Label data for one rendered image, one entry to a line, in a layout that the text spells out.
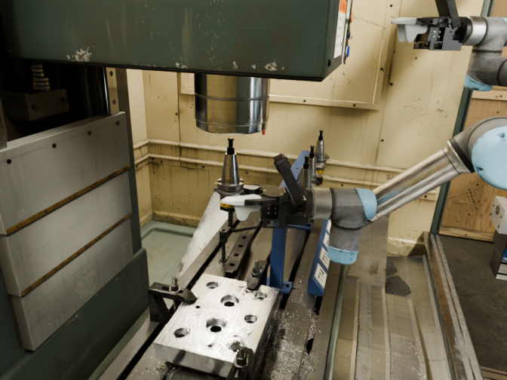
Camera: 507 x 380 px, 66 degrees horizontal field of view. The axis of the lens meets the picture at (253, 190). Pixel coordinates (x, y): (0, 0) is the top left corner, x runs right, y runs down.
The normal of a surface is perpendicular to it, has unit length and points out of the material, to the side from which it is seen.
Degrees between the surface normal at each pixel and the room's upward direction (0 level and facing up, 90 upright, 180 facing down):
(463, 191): 90
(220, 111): 90
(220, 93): 90
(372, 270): 24
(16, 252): 90
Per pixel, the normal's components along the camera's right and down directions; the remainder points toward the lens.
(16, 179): 0.96, 0.14
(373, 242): -0.08, -0.70
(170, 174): -0.28, 0.36
